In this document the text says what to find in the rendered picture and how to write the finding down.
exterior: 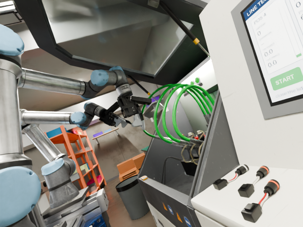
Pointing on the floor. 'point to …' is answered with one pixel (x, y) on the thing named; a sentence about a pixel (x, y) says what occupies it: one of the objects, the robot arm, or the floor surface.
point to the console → (246, 102)
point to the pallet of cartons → (130, 166)
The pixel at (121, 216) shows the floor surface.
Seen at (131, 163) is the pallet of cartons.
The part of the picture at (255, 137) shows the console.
